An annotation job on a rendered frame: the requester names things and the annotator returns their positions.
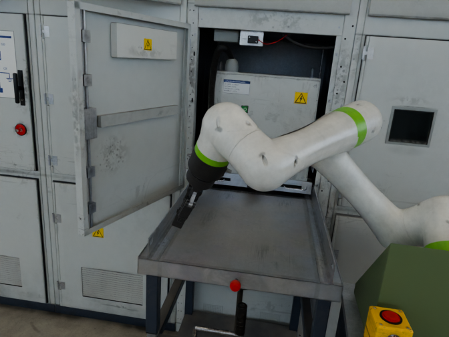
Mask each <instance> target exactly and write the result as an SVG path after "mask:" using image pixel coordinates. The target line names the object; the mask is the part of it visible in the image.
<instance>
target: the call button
mask: <svg viewBox="0 0 449 337"><path fill-rule="evenodd" d="M382 316H383V317H384V318H385V319H386V320H387V321H390V322H399V321H400V317H399V316H398V315H397V314H396V313H395V312H392V311H384V312H382Z"/></svg>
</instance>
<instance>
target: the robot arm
mask: <svg viewBox="0 0 449 337"><path fill-rule="evenodd" d="M381 127H382V115H381V112H380V111H379V109H378V108H377V107H376V106H375V105H374V104H372V103H371V102H367V101H364V100H358V101H354V102H351V103H348V104H346V105H344V106H342V107H340V108H338V109H336V110H334V111H332V112H330V113H328V114H325V115H323V116H322V117H320V118H319V119H317V120H316V121H314V122H312V123H310V124H308V125H306V126H304V127H302V128H300V129H298V130H295V131H292V132H290V133H287V134H284V135H281V136H278V137H276V138H269V137H268V136H267V135H266V134H265V133H264V132H263V131H262V130H261V129H260V128H259V127H258V126H257V125H256V124H255V123H254V122H253V120H252V119H251V118H250V117H249V115H248V114H247V113H246V112H245V111H244V110H243V109H242V108H241V107H240V106H239V105H237V104H234V103H232V102H221V103H218V104H215V105H214V106H212V107H211V108H209V109H208V110H207V112H206V114H205V115H204V117H203V119H202V127H201V131H200V135H199V137H198V140H197V142H196V145H195V147H194V149H193V151H192V153H189V154H187V156H189V160H188V170H187V173H186V179H187V181H188V182H189V186H188V188H187V192H186V194H185V196H184V198H183V202H182V204H181V207H179V209H177V211H176V216H175V218H174V220H173V222H172V226H175V227H177V228H180V229H181V228H182V226H183V224H184V222H185V221H186V220H187V219H188V216H189V215H190V213H191V212H192V210H193V209H194V208H195V207H196V203H195V202H197V201H198V198H199V196H201V195H202V192H203V190H207V189H210V188H211V187H212V186H213V185H214V182H215V181H217V180H219V179H220V178H221V177H223V176H224V174H225V173H230V174H231V173H232V170H230V169H228V168H227V166H228V164H229V163H230V164H231V166H232V167H233V168H234V169H235V170H236V171H237V173H238V174H239V175H240V177H241V178H242V180H244V182H245V183H246V184H247V185H248V186H249V187H250V188H252V189H254V190H256V191H262V192H267V191H273V190H275V189H277V188H279V187H280V186H281V185H282V184H284V183H285V182H286V181H288V180H289V179H290V178H291V177H293V176H294V175H296V174H297V173H299V172H301V171H302V170H304V169H306V168H307V167H309V166H312V167H313V168H314V169H315V170H317V171H318V172H319V173H320V174H321V175H323V176H324V177H325V178H326V179H327V180H328V181H329V182H330V183H331V184H332V185H333V186H334V187H335V188H336V189H337V190H338V191H339V192H340V193H341V194H342V195H343V196H344V197H345V198H346V199H347V201H348V202H349V203H350V204H351V205H352V206H353V208H354V209H355V210H356V211H357V212H358V213H359V215H360V216H361V217H362V219H363V220H364V221H365V222H366V224H367V225H368V227H369V228H370V229H371V231H372V232H373V234H374V235H375V237H376V238H377V240H378V241H379V243H380V244H381V245H382V246H383V247H385V248H387V247H388V246H389V244H391V243H395V244H401V245H411V246H416V247H425V248H431V249H440V250H446V251H449V196H446V195H444V196H437V197H432V198H429V199H426V200H425V201H422V202H421V203H418V204H417V205H414V206H412V207H408V208H406V209H399V208H397V207H396V206H395V205H394V204H393V203H392V202H391V201H390V200H389V199H388V198H387V197H386V196H385V195H384V194H382V193H381V192H380V190H379V189H378V188H377V187H376V186H375V185H374V184H373V183H372V182H371V181H370V180H369V179H368V178H367V177H366V176H365V175H364V173H363V172H362V171H361V170H360V168H359V167H358V166H357V165H356V164H355V162H354V161H353V160H352V158H351V157H350V155H348V153H347V152H348V151H350V150H352V149H353V148H355V147H357V146H360V145H362V144H364V143H366V142H368V141H370V140H372V139H373V138H375V137H376V136H377V135H378V133H379V131H380V130H381Z"/></svg>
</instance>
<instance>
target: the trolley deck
mask: <svg viewBox="0 0 449 337"><path fill-rule="evenodd" d="M195 203H196V207H195V208H194V209H193V210H192V212H191V213H190V215H189V216H188V219H187V220H186V221H185V222H184V224H183V226H182V228H181V229H180V228H178V229H177V231H176V233H175V234H174V236H173V238H172V239H171V241H170V243H169V244H168V246H167V248H166V249H165V251H164V253H163V254H162V256H161V257H160V259H159V260H158V261H157V260H151V259H146V257H147V256H148V244H146V246H145V247H144V249H143V250H142V251H141V253H140V254H139V256H138V273H139V274H144V275H153V276H157V277H166V278H171V279H180V280H185V281H190V282H199V283H204V284H213V285H218V286H227V287H230V283H231V282H232V281H233V280H235V279H236V278H237V279H238V281H240V283H241V289H246V290H255V291H260V292H269V293H274V294H283V295H288V296H297V297H302V298H311V299H316V300H325V301H330V302H339V303H340V302H341V295H342V291H343V282H342V278H341V274H340V272H339V268H338V264H337V260H336V258H335V254H334V250H333V246H332V244H331V240H330V236H329V232H328V230H327V225H326V222H325V218H324V216H323V220H324V223H325V227H326V230H327V234H328V238H329V242H330V244H331V249H332V252H333V256H334V259H335V263H336V264H335V272H334V276H333V282H334V285H330V284H321V283H320V282H319V275H318V271H317V264H316V260H315V253H314V248H313V242H312V238H311V231H310V226H309V220H308V216H307V209H306V204H305V200H299V199H287V198H280V197H270V196H263V195H252V194H246V193H234V192H228V191H217V190H210V189H207V190H203V192H202V195H201V196H199V198H198V201H197V202H195ZM319 206H320V208H321V204H320V201H319ZM321 213H322V215H323V211H322V208H321Z"/></svg>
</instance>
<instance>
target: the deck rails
mask: <svg viewBox="0 0 449 337"><path fill-rule="evenodd" d="M188 186H189V184H188V185H187V186H186V188H185V189H184V190H183V192H182V193H181V195H180V196H179V198H177V200H176V201H175V203H174V204H173V206H172V207H171V208H170V210H169V211H168V212H167V214H166V215H165V216H164V218H163V219H162V220H161V222H160V223H159V224H158V226H157V227H156V228H155V230H154V231H153V232H152V234H151V236H149V238H148V256H147V257H146V259H151V260H157V261H158V260H159V259H160V257H161V256H162V254H163V253H164V251H165V249H166V248H167V246H168V244H169V243H170V241H171V239H172V238H173V236H174V234H175V233H176V231H177V229H178V228H177V227H175V226H172V222H173V220H174V218H175V216H176V211H177V209H179V207H181V204H182V202H183V198H184V196H185V194H186V192H187V188H188ZM305 204H306V209H307V216H308V220H309V226H310V231H311V238H312V242H313V248H314V253H315V260H316V264H317V271H318V275H319V282H320V283H321V284H330V285H334V282H333V276H334V272H335V264H336V263H335V259H334V256H333V252H332V249H331V244H330V242H329V238H328V234H327V230H326V227H325V223H324V220H323V215H322V213H321V208H320V206H319V201H318V198H317V194H316V191H315V187H314V189H313V197H312V200H306V199H305ZM150 240H152V242H151V243H150Z"/></svg>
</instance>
